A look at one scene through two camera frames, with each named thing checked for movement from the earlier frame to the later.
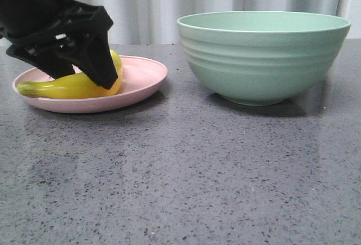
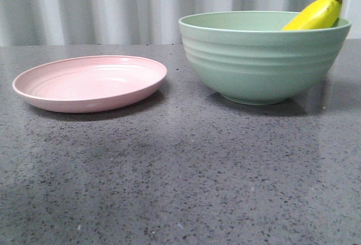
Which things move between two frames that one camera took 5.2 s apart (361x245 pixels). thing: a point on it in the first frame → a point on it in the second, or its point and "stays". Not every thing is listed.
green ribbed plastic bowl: (262, 57) stays
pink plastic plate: (141, 77) stays
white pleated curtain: (145, 8) stays
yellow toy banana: (76, 86) → (323, 14)
